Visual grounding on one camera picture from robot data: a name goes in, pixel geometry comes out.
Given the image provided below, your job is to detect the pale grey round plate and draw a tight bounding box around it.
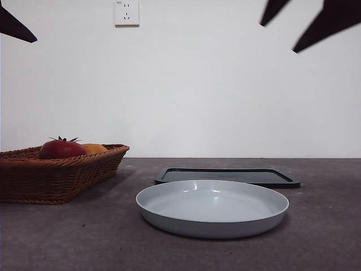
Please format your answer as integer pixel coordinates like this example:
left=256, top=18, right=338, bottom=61
left=135, top=180, right=290, bottom=240

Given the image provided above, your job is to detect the brown wicker basket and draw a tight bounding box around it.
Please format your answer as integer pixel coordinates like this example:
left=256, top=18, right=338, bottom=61
left=0, top=144, right=130, bottom=206

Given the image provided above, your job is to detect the red tomato with green stem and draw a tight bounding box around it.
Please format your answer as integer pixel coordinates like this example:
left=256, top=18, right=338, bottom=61
left=38, top=135, right=87, bottom=160

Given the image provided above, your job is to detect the white wall socket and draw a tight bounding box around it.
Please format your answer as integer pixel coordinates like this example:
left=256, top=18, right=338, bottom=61
left=114, top=0, right=140, bottom=28

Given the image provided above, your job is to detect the orange round fruit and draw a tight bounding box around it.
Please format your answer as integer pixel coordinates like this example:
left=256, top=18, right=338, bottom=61
left=81, top=143, right=108, bottom=155

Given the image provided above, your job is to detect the dark rectangular cutting board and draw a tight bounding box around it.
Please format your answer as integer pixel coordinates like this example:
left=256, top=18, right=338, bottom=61
left=154, top=167, right=301, bottom=189

